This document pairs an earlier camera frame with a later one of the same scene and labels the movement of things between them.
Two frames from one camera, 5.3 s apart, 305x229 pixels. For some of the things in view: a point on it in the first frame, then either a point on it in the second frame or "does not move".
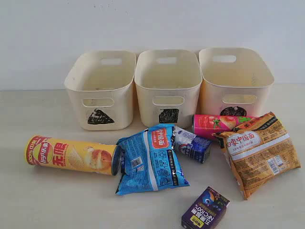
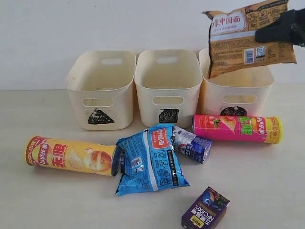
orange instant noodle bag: [260, 152] to [232, 39]
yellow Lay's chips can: [83, 157] does not move
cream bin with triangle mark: [102, 83] does not move
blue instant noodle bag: [149, 162] does not move
